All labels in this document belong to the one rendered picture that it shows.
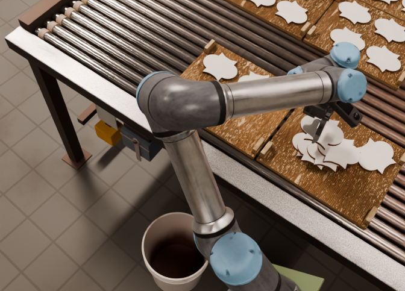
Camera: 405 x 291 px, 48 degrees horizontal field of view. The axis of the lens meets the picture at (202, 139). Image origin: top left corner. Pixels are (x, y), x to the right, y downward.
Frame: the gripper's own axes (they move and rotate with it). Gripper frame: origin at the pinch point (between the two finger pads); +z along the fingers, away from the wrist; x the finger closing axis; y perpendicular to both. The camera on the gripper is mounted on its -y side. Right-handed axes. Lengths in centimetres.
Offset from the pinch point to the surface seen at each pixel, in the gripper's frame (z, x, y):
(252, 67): 11.4, -21.7, 34.4
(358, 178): 13.4, 1.6, -17.1
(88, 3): 11, -18, 110
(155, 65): 13, -4, 67
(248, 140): 12.1, 8.0, 21.0
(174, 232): 89, 26, 43
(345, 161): 7.7, 1.8, -11.0
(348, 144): 7.6, -4.9, -9.3
